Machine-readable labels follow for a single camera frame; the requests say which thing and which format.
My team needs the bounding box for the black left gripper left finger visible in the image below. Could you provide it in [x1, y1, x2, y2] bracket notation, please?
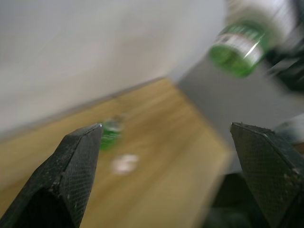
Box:
[0, 123, 103, 228]

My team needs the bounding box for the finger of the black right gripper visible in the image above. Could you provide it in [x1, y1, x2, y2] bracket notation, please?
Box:
[291, 0, 304, 27]
[267, 44, 304, 91]

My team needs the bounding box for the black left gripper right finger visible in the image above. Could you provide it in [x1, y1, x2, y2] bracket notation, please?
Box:
[230, 122, 304, 228]

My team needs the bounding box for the white mosquito repellent heater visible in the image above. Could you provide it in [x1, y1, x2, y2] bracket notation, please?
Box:
[224, 0, 297, 41]

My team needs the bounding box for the green liquid bottle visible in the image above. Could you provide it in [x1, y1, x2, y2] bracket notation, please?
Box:
[208, 19, 277, 78]

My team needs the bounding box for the white bottle cap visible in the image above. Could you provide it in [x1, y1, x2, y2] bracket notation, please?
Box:
[111, 153, 140, 176]

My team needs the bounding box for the green bottle with wick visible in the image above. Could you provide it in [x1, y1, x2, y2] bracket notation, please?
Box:
[99, 115, 124, 152]

